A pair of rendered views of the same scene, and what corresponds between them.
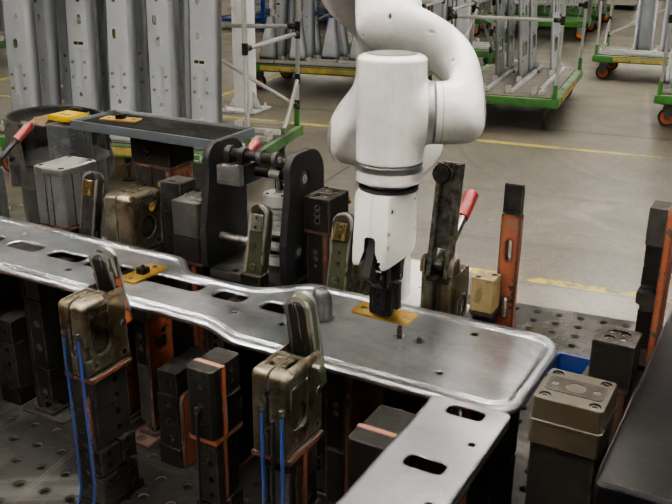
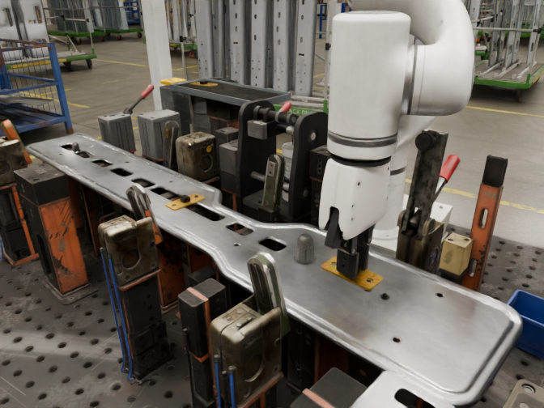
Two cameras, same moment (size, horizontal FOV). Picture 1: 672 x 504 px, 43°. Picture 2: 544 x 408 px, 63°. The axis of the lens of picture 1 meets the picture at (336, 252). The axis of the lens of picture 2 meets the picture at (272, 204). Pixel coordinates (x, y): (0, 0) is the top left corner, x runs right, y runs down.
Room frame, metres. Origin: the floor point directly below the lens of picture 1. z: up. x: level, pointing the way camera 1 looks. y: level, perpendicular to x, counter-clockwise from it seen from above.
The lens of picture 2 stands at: (0.49, -0.09, 1.42)
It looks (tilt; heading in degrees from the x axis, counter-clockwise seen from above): 26 degrees down; 15
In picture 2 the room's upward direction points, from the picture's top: 1 degrees counter-clockwise
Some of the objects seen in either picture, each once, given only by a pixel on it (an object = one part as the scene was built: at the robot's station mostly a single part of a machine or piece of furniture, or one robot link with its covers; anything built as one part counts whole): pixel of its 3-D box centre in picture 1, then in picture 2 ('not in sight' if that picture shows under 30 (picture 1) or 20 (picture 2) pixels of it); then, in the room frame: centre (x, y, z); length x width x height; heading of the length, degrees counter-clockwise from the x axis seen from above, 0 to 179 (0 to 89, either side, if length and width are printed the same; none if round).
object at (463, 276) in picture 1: (440, 367); (410, 303); (1.22, -0.17, 0.88); 0.07 x 0.06 x 0.35; 151
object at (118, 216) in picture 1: (137, 286); (200, 203); (1.51, 0.38, 0.89); 0.13 x 0.11 x 0.38; 151
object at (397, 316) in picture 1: (384, 310); (351, 269); (1.03, -0.07, 1.06); 0.08 x 0.04 x 0.01; 61
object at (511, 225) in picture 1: (502, 342); (467, 296); (1.16, -0.25, 0.95); 0.03 x 0.01 x 0.50; 61
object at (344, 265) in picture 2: (377, 293); (342, 257); (1.01, -0.05, 1.09); 0.03 x 0.03 x 0.07; 61
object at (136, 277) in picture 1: (142, 270); (184, 199); (1.30, 0.32, 1.01); 0.08 x 0.04 x 0.01; 150
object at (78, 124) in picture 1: (161, 128); (227, 91); (1.70, 0.36, 1.16); 0.37 x 0.14 x 0.02; 61
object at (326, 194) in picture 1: (325, 305); (325, 235); (1.38, 0.02, 0.91); 0.07 x 0.05 x 0.42; 151
